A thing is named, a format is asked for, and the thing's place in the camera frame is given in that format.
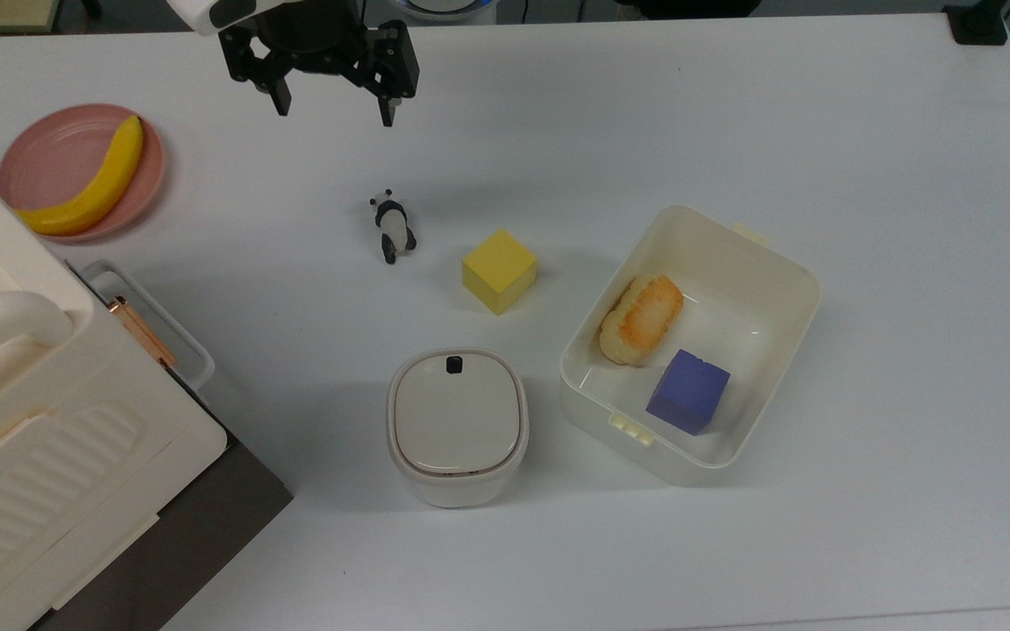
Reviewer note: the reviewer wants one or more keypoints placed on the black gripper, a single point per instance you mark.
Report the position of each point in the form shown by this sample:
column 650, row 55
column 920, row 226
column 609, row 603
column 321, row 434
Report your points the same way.
column 312, row 35

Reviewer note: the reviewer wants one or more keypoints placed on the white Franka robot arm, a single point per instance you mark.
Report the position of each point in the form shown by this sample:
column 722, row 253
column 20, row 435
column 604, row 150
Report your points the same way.
column 216, row 13

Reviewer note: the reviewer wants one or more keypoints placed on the small panda toy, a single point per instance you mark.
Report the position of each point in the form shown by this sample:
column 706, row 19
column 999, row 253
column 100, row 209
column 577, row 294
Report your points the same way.
column 394, row 226

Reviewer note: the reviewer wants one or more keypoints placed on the yellow toy banana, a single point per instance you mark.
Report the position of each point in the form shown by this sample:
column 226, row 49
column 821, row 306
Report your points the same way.
column 102, row 184

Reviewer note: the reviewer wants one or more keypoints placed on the toy bread roll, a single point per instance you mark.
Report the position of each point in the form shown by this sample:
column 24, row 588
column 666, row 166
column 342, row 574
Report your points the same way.
column 641, row 320

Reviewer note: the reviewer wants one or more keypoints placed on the yellow cube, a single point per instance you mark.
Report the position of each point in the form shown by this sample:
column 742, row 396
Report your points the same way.
column 498, row 267

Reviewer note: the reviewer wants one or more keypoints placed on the pink plate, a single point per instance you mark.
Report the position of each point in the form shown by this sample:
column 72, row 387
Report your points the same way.
column 49, row 158

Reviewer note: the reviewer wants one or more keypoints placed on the clear tray with pen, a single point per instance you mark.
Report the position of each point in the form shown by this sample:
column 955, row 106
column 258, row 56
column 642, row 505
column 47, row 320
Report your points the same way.
column 194, row 350

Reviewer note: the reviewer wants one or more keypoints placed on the orange latch on storage box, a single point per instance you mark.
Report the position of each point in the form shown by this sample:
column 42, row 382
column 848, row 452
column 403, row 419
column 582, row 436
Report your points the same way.
column 144, row 333

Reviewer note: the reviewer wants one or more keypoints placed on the cream lidded trash can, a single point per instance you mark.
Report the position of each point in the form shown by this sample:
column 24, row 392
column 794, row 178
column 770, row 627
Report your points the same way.
column 457, row 421

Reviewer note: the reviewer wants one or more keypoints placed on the cream open plastic bin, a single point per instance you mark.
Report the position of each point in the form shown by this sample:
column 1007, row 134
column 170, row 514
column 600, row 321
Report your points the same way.
column 733, row 263

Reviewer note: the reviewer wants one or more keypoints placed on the purple cube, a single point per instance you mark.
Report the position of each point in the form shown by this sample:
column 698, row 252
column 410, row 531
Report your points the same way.
column 689, row 390

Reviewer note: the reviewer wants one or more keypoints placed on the black table clamp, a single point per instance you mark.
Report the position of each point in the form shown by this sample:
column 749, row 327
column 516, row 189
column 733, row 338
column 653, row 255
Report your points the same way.
column 977, row 24

